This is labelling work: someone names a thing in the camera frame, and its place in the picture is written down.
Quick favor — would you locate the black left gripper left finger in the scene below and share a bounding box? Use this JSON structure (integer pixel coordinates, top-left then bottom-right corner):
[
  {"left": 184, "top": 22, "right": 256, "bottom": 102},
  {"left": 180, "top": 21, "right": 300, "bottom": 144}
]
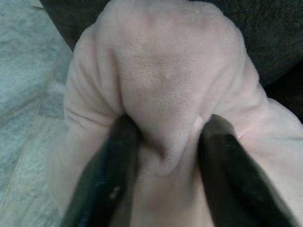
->
[{"left": 60, "top": 114, "right": 140, "bottom": 227}]

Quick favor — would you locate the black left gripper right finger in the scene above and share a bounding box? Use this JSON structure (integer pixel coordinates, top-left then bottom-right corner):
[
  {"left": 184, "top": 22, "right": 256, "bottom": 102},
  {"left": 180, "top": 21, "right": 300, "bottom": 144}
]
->
[{"left": 198, "top": 114, "right": 299, "bottom": 227}]

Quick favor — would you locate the pink plush pillow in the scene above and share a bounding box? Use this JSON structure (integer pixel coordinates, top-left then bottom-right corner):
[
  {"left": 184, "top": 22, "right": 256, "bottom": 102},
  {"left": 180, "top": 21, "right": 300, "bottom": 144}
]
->
[{"left": 45, "top": 0, "right": 303, "bottom": 227}]

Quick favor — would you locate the dark grey fabric sofa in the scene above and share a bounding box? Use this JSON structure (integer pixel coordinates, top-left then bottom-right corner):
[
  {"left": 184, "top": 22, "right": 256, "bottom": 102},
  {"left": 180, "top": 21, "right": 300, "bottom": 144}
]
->
[{"left": 39, "top": 0, "right": 303, "bottom": 123}]

